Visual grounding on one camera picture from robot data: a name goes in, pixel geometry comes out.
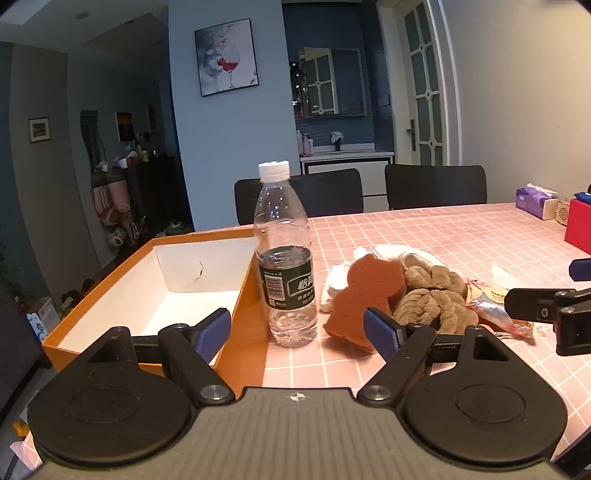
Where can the brown bear-shaped sponge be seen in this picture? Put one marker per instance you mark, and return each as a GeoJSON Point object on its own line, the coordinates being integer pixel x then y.
{"type": "Point", "coordinates": [360, 295]}

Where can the white carton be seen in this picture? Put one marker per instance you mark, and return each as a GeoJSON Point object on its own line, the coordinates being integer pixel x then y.
{"type": "Point", "coordinates": [44, 318]}

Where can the dark wall picture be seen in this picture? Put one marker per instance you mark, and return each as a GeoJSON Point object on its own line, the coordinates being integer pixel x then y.
{"type": "Point", "coordinates": [124, 127]}

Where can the white glazed door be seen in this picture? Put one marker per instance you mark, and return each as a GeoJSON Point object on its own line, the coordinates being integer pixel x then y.
{"type": "Point", "coordinates": [425, 92]}

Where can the white faucet cloth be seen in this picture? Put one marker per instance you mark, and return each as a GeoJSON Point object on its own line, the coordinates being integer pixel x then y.
{"type": "Point", "coordinates": [337, 138]}

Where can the white cabinet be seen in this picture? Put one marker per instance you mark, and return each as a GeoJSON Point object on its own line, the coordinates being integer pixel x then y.
{"type": "Point", "coordinates": [346, 162]}

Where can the pink bottles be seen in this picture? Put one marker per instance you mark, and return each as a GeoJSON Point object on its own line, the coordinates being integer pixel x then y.
{"type": "Point", "coordinates": [305, 144]}

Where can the small beige speaker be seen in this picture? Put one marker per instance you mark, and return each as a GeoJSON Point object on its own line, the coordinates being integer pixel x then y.
{"type": "Point", "coordinates": [564, 213]}

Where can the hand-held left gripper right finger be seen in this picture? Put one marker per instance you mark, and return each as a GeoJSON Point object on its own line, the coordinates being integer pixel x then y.
{"type": "Point", "coordinates": [381, 337]}

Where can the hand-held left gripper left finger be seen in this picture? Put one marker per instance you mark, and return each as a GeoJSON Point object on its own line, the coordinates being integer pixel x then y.
{"type": "Point", "coordinates": [212, 334]}

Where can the clear plastic wrapper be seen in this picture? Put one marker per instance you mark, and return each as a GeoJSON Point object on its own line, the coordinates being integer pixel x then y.
{"type": "Point", "coordinates": [503, 274]}

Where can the clear plastic water bottle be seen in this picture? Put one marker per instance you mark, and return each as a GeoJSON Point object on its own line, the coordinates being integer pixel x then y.
{"type": "Point", "coordinates": [284, 277]}

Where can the wall mirror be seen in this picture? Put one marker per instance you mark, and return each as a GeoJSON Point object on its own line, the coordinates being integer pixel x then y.
{"type": "Point", "coordinates": [337, 81]}

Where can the colourful snack packet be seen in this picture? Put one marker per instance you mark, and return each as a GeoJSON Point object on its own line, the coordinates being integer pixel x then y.
{"type": "Point", "coordinates": [485, 304]}

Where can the blue wrapping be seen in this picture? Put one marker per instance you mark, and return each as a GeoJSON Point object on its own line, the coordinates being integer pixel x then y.
{"type": "Point", "coordinates": [584, 195]}

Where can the pink checked tablecloth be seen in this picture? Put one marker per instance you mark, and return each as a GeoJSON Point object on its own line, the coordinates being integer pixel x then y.
{"type": "Point", "coordinates": [415, 230]}

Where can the red box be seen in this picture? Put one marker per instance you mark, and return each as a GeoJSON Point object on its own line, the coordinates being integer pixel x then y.
{"type": "Point", "coordinates": [579, 228]}

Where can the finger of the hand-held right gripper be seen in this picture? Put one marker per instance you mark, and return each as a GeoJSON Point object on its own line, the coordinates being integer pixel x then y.
{"type": "Point", "coordinates": [531, 304]}
{"type": "Point", "coordinates": [581, 269]}

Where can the black chair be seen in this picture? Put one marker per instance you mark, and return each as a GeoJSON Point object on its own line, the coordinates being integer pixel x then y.
{"type": "Point", "coordinates": [323, 194]}
{"type": "Point", "coordinates": [434, 187]}

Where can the small framed picture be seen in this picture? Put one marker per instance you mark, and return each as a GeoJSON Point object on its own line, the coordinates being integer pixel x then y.
{"type": "Point", "coordinates": [39, 129]}

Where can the pink hanging bag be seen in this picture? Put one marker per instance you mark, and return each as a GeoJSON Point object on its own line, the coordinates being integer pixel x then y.
{"type": "Point", "coordinates": [108, 203]}

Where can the orange cardboard box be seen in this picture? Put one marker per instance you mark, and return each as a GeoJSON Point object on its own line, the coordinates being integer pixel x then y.
{"type": "Point", "coordinates": [115, 314]}

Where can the white crumpled cloth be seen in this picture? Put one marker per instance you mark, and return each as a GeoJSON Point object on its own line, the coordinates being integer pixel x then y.
{"type": "Point", "coordinates": [334, 281]}

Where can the purple tissue pack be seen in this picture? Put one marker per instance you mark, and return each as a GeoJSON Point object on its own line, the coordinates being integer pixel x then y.
{"type": "Point", "coordinates": [531, 201]}

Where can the clear bag with white cloth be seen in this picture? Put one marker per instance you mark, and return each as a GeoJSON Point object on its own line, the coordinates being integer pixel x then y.
{"type": "Point", "coordinates": [392, 253]}

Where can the wine glass wall picture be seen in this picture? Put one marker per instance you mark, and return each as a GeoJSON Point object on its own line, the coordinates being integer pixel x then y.
{"type": "Point", "coordinates": [226, 57]}

